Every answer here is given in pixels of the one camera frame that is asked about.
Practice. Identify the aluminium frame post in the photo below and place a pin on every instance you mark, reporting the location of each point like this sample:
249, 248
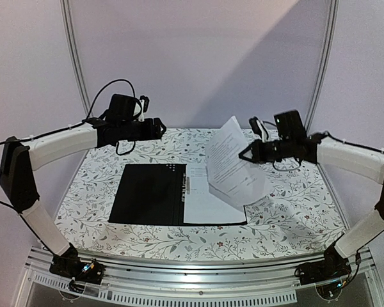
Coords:
329, 31
66, 13

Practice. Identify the floral patterned tablecloth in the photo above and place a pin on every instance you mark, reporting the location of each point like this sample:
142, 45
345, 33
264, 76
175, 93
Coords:
298, 217

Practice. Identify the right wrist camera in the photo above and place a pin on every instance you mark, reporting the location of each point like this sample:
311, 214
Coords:
288, 124

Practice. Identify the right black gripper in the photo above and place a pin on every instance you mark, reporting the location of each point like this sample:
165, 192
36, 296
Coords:
255, 152

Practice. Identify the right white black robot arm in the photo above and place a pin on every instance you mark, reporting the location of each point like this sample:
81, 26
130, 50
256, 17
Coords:
323, 148

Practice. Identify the left aluminium frame post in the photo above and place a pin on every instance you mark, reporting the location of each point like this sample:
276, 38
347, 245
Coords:
66, 13

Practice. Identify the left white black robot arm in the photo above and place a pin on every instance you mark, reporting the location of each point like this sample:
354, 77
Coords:
22, 157

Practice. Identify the white text paper sheet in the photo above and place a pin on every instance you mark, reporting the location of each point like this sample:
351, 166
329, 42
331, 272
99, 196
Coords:
202, 207

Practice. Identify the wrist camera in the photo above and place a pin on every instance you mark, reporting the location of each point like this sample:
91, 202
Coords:
288, 124
123, 108

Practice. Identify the black clip folder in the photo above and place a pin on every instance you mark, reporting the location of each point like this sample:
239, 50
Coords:
150, 194

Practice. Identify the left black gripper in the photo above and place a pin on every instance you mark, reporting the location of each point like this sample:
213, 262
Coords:
153, 131

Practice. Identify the perforated white cable tray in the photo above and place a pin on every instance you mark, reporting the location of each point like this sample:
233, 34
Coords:
49, 291

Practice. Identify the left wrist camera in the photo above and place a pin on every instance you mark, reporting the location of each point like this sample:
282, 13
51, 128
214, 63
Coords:
123, 108

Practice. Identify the silver folder clip mechanism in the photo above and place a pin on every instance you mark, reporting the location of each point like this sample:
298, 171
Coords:
186, 187

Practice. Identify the aluminium mounting rail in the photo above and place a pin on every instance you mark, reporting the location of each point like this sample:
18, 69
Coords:
264, 274

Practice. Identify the right aluminium frame post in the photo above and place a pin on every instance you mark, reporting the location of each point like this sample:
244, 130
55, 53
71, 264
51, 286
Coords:
329, 31

